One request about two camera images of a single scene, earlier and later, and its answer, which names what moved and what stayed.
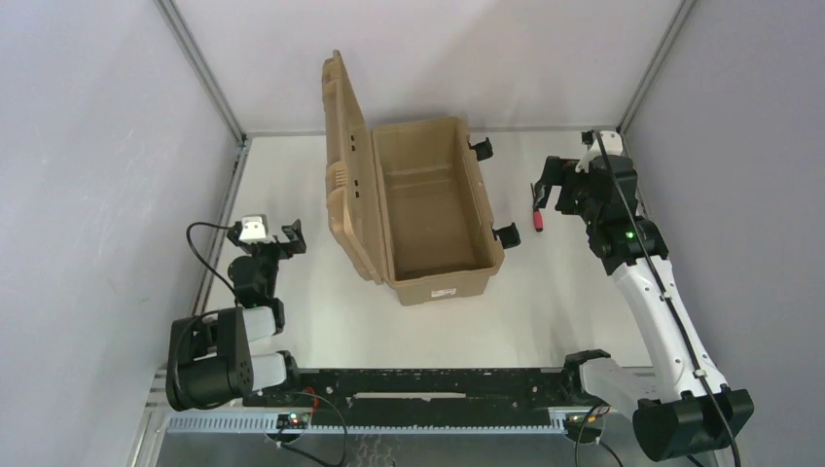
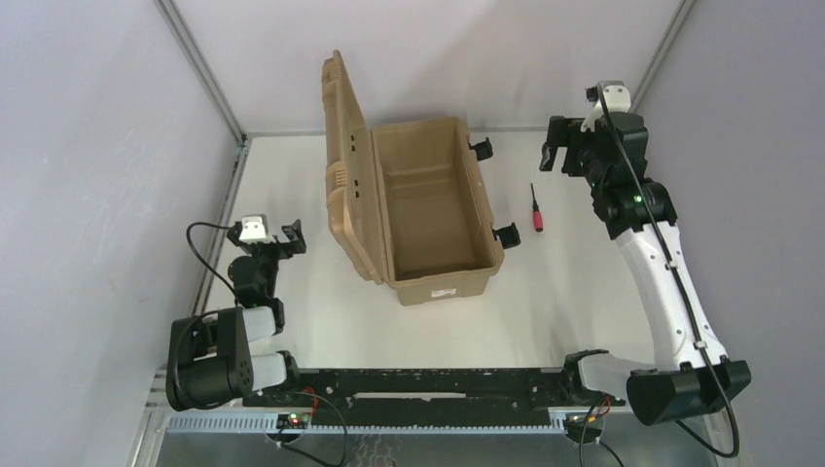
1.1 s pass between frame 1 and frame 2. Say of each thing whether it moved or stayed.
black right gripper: moved
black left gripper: stayed
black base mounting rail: stayed
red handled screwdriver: stayed
